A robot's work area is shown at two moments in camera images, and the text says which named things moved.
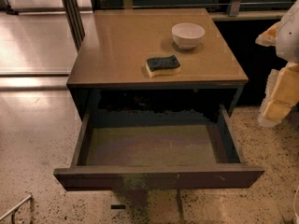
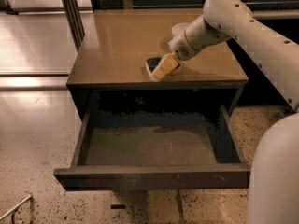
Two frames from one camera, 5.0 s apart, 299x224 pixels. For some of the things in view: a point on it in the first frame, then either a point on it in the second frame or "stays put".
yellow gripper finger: x=281 y=94 → x=189 y=38
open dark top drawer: x=175 y=147 stays put
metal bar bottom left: x=27 y=198 stays put
